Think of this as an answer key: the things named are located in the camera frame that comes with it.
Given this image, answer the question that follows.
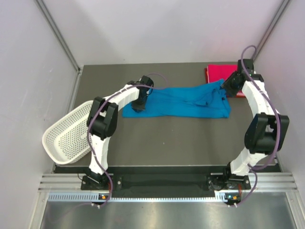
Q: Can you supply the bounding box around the blue t-shirt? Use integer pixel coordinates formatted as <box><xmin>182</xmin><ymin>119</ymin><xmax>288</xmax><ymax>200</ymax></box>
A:
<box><xmin>122</xmin><ymin>80</ymin><xmax>231</xmax><ymax>119</ymax></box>

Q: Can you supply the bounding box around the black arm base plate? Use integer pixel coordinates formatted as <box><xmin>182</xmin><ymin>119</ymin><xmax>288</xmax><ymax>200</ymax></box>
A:
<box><xmin>80</xmin><ymin>173</ymin><xmax>241</xmax><ymax>198</ymax></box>

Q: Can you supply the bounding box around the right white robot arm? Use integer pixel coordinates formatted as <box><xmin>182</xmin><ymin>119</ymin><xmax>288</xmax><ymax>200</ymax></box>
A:
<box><xmin>222</xmin><ymin>59</ymin><xmax>290</xmax><ymax>189</ymax></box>

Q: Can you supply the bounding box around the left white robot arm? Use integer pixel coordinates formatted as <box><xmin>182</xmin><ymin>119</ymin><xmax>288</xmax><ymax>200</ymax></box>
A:
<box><xmin>81</xmin><ymin>75</ymin><xmax>154</xmax><ymax>190</ymax></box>

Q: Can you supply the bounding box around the right aluminium frame post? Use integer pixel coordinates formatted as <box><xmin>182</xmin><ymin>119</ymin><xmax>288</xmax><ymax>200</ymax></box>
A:
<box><xmin>252</xmin><ymin>0</ymin><xmax>291</xmax><ymax>62</ymax></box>

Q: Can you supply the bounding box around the left aluminium frame post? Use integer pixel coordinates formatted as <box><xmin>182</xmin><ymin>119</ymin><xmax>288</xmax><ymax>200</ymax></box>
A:
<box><xmin>34</xmin><ymin>0</ymin><xmax>81</xmax><ymax>72</ymax></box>

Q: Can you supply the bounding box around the white perforated plastic basket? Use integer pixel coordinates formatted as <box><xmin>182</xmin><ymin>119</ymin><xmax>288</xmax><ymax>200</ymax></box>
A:
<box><xmin>42</xmin><ymin>100</ymin><xmax>93</xmax><ymax>165</ymax></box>

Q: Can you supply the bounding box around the aluminium front rail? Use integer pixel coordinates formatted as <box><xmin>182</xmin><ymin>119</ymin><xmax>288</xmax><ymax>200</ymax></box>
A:
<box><xmin>38</xmin><ymin>173</ymin><xmax>297</xmax><ymax>192</ymax></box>

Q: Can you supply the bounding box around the folded red t-shirt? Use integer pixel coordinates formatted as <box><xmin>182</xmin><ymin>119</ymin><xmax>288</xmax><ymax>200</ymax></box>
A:
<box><xmin>204</xmin><ymin>68</ymin><xmax>245</xmax><ymax>98</ymax></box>

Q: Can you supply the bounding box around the white slotted cable duct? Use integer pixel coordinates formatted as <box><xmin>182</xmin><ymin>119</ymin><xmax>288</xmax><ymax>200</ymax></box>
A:
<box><xmin>47</xmin><ymin>192</ymin><xmax>241</xmax><ymax>203</ymax></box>

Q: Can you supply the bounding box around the aluminium frame post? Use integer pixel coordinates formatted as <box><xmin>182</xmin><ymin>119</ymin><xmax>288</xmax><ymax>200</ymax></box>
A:
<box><xmin>252</xmin><ymin>0</ymin><xmax>291</xmax><ymax>62</ymax></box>
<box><xmin>34</xmin><ymin>0</ymin><xmax>81</xmax><ymax>72</ymax></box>

